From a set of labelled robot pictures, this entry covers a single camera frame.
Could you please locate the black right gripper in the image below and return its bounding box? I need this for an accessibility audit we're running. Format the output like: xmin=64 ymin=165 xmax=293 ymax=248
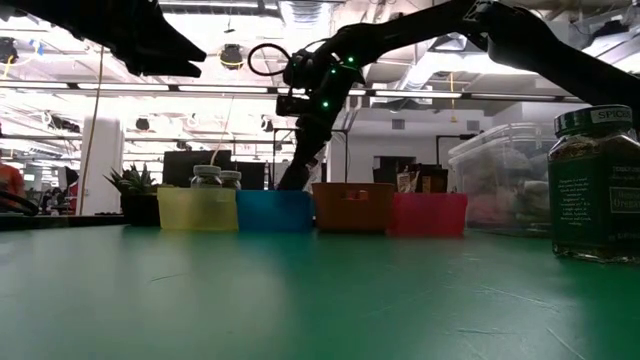
xmin=277 ymin=68 xmax=362 ymax=192

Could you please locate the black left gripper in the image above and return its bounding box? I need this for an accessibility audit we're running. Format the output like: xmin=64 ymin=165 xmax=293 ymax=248
xmin=102 ymin=0 xmax=208 ymax=79

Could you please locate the white-lid spice jar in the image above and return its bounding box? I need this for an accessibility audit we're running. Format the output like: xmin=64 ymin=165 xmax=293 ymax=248
xmin=220 ymin=169 xmax=243 ymax=191
xmin=190 ymin=164 xmax=223 ymax=190

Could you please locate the dark brown spice packet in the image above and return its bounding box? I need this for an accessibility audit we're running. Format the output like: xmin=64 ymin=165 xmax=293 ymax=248
xmin=411 ymin=163 xmax=450 ymax=195

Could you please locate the black background monitor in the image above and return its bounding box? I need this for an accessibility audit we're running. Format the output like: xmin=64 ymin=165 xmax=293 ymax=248
xmin=162 ymin=149 xmax=235 ymax=189
xmin=234 ymin=160 xmax=268 ymax=192

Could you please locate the black ceiling dome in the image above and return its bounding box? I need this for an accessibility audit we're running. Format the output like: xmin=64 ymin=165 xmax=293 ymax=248
xmin=219 ymin=43 xmax=245 ymax=71

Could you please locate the ceiling light strip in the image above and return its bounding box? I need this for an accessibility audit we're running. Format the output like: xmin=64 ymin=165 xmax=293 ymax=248
xmin=177 ymin=84 xmax=270 ymax=95
xmin=374 ymin=89 xmax=464 ymax=100
xmin=77 ymin=82 xmax=171 ymax=92

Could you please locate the teal blue plastic bin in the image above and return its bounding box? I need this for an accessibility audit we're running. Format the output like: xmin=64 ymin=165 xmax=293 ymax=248
xmin=235 ymin=189 xmax=316 ymax=234

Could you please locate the orange plastic bin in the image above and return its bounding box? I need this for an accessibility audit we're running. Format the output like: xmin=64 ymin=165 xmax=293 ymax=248
xmin=311 ymin=181 xmax=397 ymax=233

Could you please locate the yellow-green plastic bin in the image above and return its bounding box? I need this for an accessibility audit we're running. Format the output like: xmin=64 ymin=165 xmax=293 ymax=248
xmin=156 ymin=186 xmax=240 ymax=232

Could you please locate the white building column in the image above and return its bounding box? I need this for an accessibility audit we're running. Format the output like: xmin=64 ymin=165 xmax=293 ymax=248
xmin=79 ymin=117 xmax=125 ymax=217

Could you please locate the pink plastic bin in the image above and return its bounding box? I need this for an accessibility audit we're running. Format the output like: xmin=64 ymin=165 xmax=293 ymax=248
xmin=389 ymin=192 xmax=469 ymax=238

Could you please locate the potted succulent plant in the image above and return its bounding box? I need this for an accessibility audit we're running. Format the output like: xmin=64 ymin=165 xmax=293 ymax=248
xmin=103 ymin=163 xmax=162 ymax=227

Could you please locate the clear plastic storage box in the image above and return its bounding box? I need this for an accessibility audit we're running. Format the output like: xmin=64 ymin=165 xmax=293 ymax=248
xmin=447 ymin=121 xmax=557 ymax=232

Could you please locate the person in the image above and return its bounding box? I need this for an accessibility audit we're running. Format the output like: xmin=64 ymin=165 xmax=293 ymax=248
xmin=0 ymin=162 xmax=27 ymax=212

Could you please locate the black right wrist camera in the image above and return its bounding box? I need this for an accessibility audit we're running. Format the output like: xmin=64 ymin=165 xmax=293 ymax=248
xmin=275 ymin=94 xmax=314 ymax=118

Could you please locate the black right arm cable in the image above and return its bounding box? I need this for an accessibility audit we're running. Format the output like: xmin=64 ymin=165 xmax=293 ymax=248
xmin=246 ymin=42 xmax=294 ymax=78

